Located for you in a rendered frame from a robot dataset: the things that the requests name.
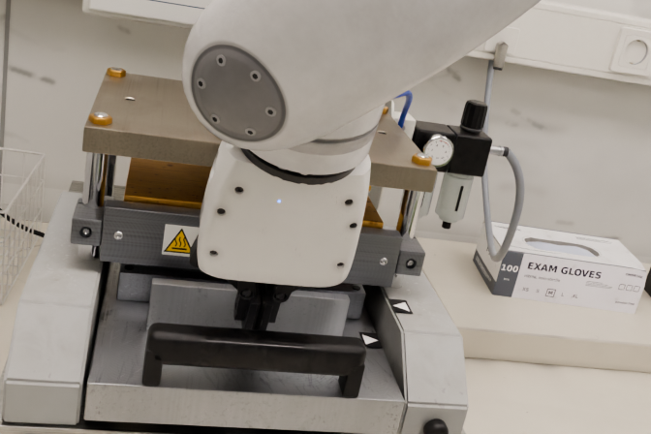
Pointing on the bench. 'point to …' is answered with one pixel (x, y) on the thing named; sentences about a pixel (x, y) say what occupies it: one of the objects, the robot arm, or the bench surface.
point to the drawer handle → (254, 353)
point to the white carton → (562, 268)
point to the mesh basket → (19, 220)
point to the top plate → (143, 101)
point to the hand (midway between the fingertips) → (256, 305)
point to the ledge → (533, 320)
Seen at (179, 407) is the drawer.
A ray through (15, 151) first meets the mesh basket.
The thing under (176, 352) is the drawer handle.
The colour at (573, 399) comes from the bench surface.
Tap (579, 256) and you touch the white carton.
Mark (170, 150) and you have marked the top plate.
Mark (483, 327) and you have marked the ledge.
